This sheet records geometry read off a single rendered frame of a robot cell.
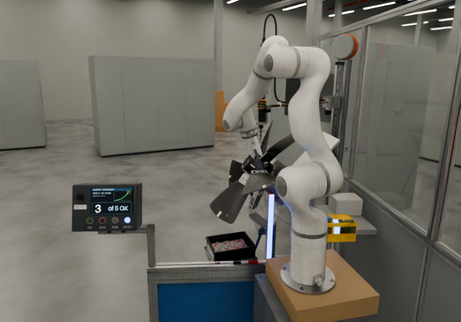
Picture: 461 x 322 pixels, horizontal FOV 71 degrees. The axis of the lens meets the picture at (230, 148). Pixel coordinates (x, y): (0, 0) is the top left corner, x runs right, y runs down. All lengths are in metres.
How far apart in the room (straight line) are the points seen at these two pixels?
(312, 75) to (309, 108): 0.11
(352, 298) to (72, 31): 13.11
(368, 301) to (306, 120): 0.62
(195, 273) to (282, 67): 0.98
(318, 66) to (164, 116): 6.28
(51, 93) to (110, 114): 6.74
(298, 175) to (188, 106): 6.46
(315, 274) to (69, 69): 12.85
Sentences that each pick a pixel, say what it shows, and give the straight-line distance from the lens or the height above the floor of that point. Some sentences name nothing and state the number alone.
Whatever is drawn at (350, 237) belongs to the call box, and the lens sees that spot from 1.56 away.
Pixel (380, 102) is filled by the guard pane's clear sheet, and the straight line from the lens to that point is 2.07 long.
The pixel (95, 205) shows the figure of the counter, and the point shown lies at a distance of 1.43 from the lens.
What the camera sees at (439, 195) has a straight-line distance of 1.64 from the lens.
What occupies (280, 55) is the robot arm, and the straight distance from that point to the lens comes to 1.02.
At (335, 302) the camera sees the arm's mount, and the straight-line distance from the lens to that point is 1.18.
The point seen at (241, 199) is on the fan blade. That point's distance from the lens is 1.80.
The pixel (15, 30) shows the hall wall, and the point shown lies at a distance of 13.65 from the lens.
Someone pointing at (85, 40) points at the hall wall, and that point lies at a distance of 13.63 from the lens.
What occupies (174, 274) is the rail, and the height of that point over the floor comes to 0.83.
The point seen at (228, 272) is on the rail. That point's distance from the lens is 1.56.
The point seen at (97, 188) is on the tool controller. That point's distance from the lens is 1.42.
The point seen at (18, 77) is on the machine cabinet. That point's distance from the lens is 8.46.
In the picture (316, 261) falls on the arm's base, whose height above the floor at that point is 1.10.
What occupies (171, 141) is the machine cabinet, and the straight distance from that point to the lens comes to 7.37.
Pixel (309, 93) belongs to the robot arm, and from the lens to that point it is 1.06.
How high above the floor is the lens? 1.70
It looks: 13 degrees down
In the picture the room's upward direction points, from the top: 1 degrees clockwise
